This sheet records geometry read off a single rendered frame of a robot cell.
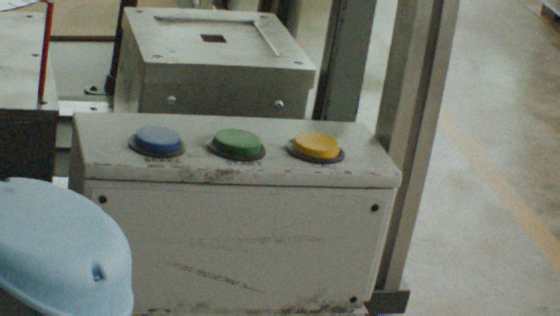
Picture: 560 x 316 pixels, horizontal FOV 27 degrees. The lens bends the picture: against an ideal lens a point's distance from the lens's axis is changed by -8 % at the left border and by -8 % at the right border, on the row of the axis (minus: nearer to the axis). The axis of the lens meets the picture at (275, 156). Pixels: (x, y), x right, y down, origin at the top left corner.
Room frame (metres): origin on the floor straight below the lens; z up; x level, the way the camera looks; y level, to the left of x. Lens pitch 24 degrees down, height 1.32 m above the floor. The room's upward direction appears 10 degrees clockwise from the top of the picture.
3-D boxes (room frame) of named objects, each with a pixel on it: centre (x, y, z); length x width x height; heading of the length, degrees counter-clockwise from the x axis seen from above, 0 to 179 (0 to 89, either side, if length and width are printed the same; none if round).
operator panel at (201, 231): (0.99, 0.04, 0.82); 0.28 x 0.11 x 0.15; 108
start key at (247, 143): (0.97, 0.03, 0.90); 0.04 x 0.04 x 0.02
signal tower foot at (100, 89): (1.42, 0.21, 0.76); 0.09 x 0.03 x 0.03; 108
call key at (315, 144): (0.99, -0.03, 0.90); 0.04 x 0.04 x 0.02
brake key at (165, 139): (0.95, 0.10, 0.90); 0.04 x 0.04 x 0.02
